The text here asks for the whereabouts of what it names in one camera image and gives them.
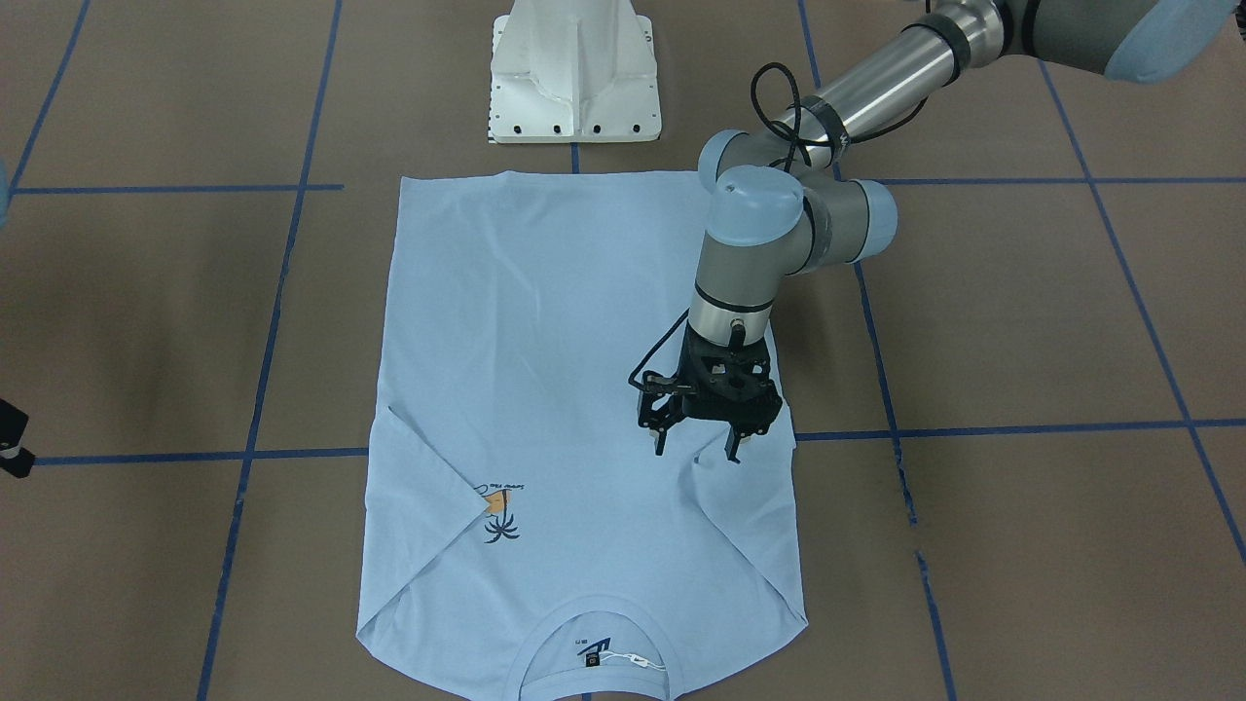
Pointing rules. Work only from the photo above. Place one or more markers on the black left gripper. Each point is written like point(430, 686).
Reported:
point(661, 403)

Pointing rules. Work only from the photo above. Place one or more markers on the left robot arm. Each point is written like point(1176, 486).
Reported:
point(776, 213)

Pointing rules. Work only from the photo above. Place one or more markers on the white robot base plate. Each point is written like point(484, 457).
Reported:
point(573, 72)

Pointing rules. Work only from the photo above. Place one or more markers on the light blue t-shirt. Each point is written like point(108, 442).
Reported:
point(522, 540)

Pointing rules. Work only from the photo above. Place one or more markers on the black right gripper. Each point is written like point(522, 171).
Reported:
point(8, 437)

